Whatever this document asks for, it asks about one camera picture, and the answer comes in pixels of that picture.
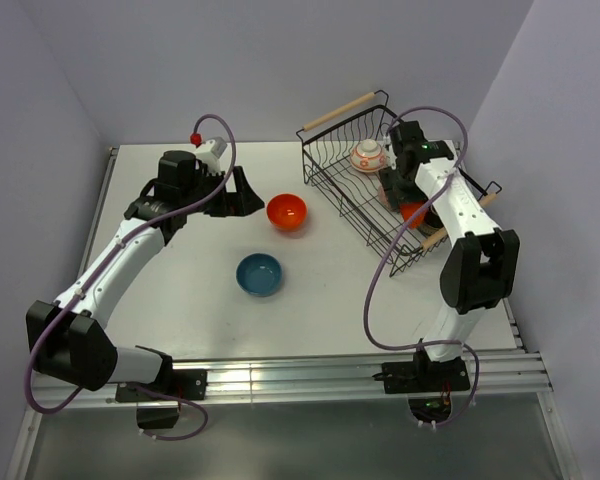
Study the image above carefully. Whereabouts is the white orange floral bowl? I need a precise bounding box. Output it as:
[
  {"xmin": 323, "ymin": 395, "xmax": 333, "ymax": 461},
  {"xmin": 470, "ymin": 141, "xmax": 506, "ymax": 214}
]
[{"xmin": 349, "ymin": 139, "xmax": 387, "ymax": 174}]

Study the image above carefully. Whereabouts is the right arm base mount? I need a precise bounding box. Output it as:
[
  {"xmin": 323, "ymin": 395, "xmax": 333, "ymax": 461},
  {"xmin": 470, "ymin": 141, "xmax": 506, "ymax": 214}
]
[{"xmin": 372, "ymin": 341, "xmax": 480, "ymax": 430}]

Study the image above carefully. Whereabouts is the blue bowl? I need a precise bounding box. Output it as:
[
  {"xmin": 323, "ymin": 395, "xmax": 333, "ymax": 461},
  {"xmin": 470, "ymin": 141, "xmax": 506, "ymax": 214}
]
[{"xmin": 236, "ymin": 253, "xmax": 283, "ymax": 297}]

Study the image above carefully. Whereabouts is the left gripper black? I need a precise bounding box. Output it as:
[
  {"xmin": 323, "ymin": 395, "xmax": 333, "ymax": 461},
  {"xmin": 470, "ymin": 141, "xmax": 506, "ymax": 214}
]
[{"xmin": 181, "ymin": 166, "xmax": 264, "ymax": 218}]

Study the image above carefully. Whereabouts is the black white leaf bowl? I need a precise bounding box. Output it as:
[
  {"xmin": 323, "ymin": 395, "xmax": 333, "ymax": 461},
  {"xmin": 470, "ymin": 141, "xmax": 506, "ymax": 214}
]
[{"xmin": 377, "ymin": 185, "xmax": 391, "ymax": 209}]

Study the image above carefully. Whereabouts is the aluminium mounting rail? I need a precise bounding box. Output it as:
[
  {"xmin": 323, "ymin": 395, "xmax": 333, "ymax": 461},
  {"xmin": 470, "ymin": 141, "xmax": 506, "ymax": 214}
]
[{"xmin": 27, "ymin": 349, "xmax": 554, "ymax": 412}]

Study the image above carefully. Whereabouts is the beige brown bowl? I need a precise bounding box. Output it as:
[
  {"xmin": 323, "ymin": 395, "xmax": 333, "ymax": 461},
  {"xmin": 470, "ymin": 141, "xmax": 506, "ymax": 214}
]
[{"xmin": 417, "ymin": 207, "xmax": 443, "ymax": 237}]

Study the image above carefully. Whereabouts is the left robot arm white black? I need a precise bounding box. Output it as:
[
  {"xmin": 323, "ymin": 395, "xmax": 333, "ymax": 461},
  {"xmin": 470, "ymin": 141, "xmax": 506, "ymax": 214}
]
[{"xmin": 26, "ymin": 148, "xmax": 264, "ymax": 399}]

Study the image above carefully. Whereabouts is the black wire dish rack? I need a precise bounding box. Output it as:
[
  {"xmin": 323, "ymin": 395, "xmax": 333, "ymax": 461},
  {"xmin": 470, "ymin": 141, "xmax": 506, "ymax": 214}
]
[{"xmin": 295, "ymin": 89, "xmax": 504, "ymax": 277}]

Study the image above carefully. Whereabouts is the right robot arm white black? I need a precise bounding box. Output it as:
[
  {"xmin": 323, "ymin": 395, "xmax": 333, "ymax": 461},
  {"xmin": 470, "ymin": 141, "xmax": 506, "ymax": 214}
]
[{"xmin": 379, "ymin": 121, "xmax": 520, "ymax": 390}]

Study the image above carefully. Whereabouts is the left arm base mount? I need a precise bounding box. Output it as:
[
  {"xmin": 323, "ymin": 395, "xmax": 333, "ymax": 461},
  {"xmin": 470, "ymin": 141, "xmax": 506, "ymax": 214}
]
[{"xmin": 115, "ymin": 369, "xmax": 209, "ymax": 441}]

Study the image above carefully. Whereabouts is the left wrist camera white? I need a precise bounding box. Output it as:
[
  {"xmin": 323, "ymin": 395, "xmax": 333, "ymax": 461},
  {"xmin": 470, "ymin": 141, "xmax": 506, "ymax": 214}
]
[{"xmin": 190, "ymin": 133, "xmax": 227, "ymax": 172}]

